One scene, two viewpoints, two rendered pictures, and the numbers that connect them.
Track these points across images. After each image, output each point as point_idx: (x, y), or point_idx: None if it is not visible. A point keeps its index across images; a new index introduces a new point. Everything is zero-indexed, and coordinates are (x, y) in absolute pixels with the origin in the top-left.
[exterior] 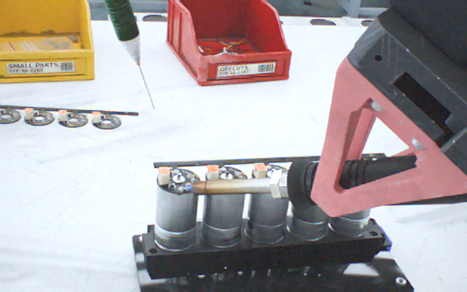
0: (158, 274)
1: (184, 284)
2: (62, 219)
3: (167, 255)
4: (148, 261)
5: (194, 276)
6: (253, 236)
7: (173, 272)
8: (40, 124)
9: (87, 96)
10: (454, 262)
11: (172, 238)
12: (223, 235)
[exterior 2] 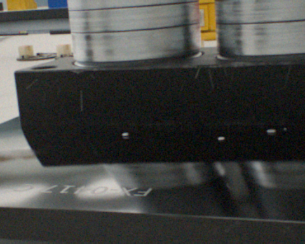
0: (35, 133)
1: (82, 149)
2: (4, 110)
3: (73, 75)
4: (21, 94)
5: (138, 139)
6: None
7: (86, 131)
8: None
9: (208, 46)
10: None
11: (90, 16)
12: (265, 4)
